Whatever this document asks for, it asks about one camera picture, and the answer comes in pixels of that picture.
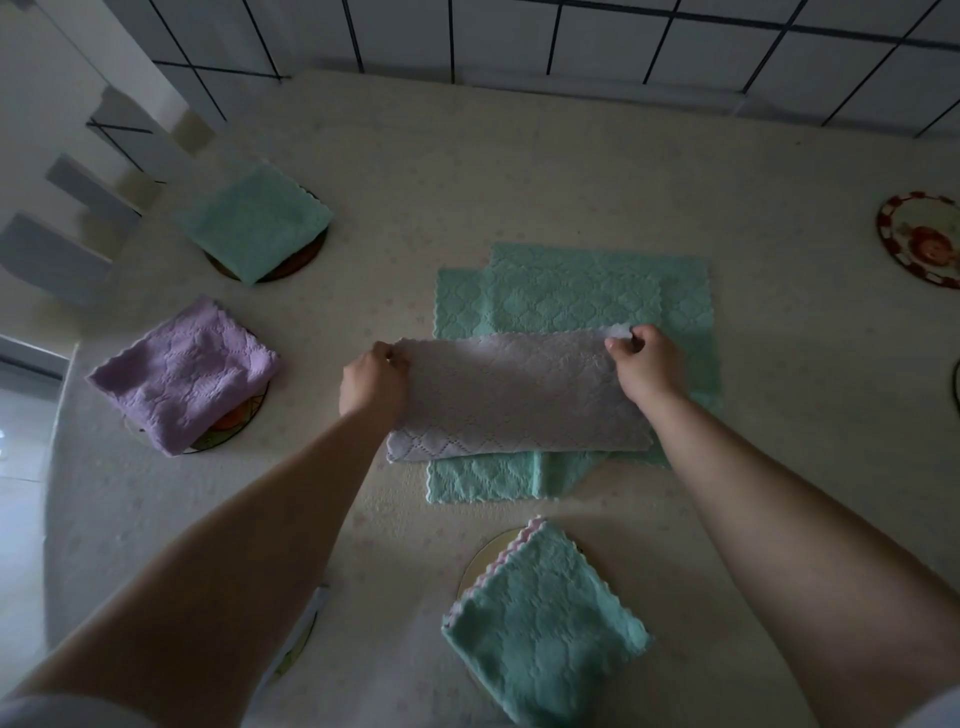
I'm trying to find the red rimmed small coaster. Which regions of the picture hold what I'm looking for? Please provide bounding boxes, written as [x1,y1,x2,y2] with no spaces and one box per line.
[875,191,960,290]

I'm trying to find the brown cartoon coaster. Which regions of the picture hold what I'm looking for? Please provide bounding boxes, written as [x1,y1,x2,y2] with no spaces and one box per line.
[203,194,330,285]

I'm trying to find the green cloth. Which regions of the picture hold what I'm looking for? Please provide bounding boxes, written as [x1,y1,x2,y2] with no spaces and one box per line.
[487,242,723,466]
[425,268,661,505]
[173,163,335,286]
[440,517,652,728]

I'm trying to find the person's left hand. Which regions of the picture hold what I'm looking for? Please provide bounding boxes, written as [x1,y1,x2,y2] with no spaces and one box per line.
[338,341,412,423]

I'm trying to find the green character round coaster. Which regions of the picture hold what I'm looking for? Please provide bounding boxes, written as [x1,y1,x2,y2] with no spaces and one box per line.
[262,584,328,684]

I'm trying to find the person's left forearm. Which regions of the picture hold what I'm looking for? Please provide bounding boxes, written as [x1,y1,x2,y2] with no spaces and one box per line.
[0,404,391,728]

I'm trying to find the cream speckled tablecloth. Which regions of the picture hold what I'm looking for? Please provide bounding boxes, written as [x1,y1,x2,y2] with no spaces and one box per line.
[41,71,960,728]

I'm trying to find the white slatted chair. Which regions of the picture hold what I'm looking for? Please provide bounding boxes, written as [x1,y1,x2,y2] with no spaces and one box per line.
[0,0,219,309]

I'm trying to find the person's right forearm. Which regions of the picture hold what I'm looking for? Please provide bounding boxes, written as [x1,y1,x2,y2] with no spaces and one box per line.
[641,393,960,728]

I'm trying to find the person's right hand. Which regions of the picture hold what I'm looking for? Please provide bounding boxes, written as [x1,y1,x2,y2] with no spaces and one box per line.
[605,323,688,410]

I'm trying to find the white cabinet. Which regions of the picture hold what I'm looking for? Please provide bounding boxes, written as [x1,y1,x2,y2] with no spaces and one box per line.
[0,333,76,481]

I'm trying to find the person's white shirt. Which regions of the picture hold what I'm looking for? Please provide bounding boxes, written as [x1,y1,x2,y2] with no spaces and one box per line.
[0,686,960,728]

